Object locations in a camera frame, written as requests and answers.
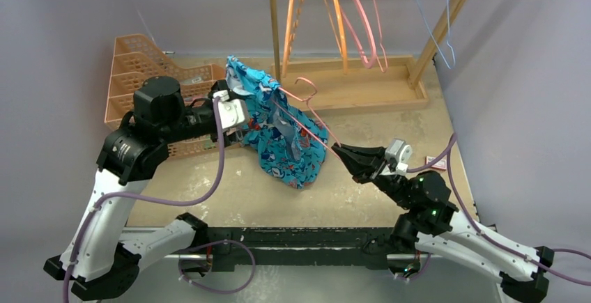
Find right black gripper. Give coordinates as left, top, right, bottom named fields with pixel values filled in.
left=330, top=144, right=415, bottom=210

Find blue shark print shorts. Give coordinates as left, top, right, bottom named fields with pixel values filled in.
left=225, top=55, right=329, bottom=189

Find pink thin wire hanger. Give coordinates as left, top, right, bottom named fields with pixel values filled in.
left=268, top=77, right=341, bottom=146

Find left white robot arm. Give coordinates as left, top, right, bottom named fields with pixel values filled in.
left=43, top=76, right=249, bottom=302

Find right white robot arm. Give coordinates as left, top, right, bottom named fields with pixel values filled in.
left=332, top=139, right=554, bottom=302

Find wooden hanger rack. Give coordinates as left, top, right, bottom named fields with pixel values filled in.
left=270, top=0, right=467, bottom=113

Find orange wavy hanger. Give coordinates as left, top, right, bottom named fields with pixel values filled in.
left=282, top=0, right=305, bottom=71

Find pink thick plastic hanger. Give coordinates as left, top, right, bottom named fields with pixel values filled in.
left=332, top=0, right=378, bottom=70

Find small red white card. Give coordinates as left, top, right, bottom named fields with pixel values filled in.
left=425, top=156, right=448, bottom=171

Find peach plastic file organizer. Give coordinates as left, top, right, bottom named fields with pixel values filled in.
left=104, top=33, right=232, bottom=160

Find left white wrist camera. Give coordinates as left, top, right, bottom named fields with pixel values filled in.
left=212, top=90, right=250, bottom=131

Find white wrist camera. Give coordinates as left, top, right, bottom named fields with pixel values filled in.
left=382, top=139, right=413, bottom=176
left=212, top=90, right=250, bottom=131

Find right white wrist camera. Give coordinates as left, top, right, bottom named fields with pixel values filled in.
left=382, top=139, right=413, bottom=176

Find black aluminium base frame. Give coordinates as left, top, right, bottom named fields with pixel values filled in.
left=112, top=213, right=426, bottom=274

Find blue wire hanger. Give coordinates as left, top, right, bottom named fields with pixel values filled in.
left=404, top=0, right=458, bottom=70

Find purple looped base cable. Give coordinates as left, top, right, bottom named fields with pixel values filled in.
left=178, top=240, right=258, bottom=296

